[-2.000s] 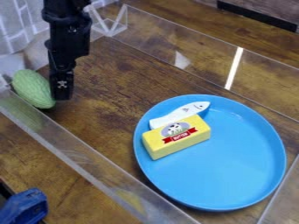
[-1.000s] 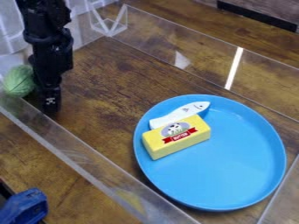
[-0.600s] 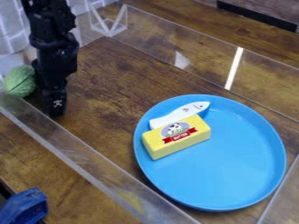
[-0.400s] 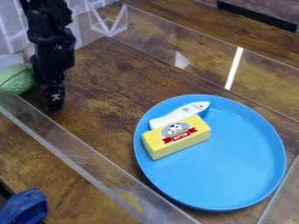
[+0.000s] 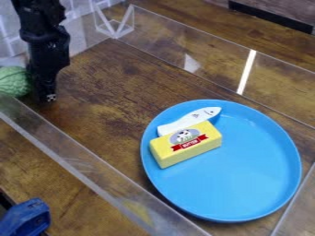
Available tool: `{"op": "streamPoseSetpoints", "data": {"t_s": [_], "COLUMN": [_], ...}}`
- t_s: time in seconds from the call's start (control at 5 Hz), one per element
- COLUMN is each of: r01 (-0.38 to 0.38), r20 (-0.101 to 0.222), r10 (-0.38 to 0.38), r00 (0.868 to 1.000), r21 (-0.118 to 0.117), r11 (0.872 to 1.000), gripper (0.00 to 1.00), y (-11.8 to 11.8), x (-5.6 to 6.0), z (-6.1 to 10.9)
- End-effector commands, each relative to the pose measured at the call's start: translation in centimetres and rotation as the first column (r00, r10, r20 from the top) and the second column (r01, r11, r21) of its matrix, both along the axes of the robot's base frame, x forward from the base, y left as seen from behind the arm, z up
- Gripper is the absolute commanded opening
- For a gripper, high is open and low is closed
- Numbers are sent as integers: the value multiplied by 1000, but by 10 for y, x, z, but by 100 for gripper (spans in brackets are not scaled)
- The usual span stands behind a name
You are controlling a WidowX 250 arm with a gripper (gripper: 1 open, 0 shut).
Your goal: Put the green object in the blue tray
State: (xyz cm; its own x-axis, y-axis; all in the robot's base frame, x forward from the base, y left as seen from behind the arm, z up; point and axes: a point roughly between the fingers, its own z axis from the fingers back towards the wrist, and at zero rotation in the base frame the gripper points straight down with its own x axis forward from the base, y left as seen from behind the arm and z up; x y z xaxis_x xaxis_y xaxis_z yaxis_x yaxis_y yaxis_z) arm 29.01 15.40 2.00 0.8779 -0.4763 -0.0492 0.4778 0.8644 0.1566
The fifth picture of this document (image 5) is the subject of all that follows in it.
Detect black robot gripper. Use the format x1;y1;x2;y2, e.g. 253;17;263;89
27;35;71;102

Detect green textured toy vegetable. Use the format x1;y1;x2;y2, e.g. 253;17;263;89
0;66;31;97

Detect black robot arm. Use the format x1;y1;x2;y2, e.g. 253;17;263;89
11;0;71;102

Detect blue round plastic tray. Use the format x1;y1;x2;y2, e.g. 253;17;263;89
140;100;302;222

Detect white grid patterned cloth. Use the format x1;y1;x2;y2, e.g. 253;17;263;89
0;0;27;58

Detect yellow toy butter block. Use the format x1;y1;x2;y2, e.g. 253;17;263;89
150;121;223;169

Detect white toy fish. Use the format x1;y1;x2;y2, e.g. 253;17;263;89
158;107;223;136

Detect clear acrylic barrier wall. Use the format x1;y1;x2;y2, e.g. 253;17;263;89
0;0;315;236

